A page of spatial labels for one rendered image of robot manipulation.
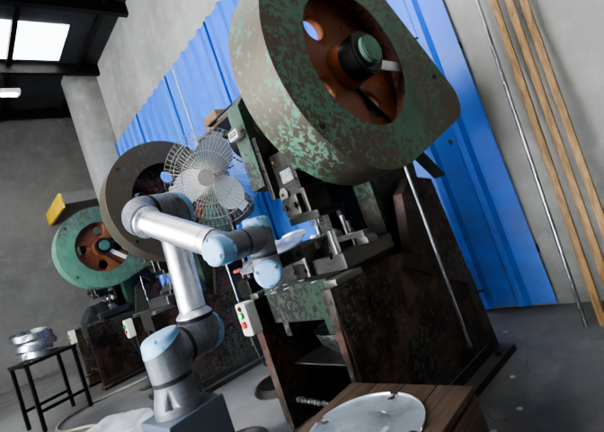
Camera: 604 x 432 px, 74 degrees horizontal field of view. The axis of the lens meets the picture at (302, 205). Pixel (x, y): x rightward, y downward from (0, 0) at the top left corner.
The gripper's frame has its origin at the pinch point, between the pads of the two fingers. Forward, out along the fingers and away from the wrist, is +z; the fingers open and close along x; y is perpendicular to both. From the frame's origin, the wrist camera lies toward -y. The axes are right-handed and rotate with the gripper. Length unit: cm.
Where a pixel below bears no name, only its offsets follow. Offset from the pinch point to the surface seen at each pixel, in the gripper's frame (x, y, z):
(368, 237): 4.7, -34.5, 7.7
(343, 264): 10.3, -22.0, 2.7
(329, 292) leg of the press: 15.1, -13.0, -10.5
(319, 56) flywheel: -61, -36, -6
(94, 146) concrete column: -201, 221, 481
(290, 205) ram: -16.3, -11.7, 23.0
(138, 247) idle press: -23, 83, 117
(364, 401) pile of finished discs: 40, -11, -35
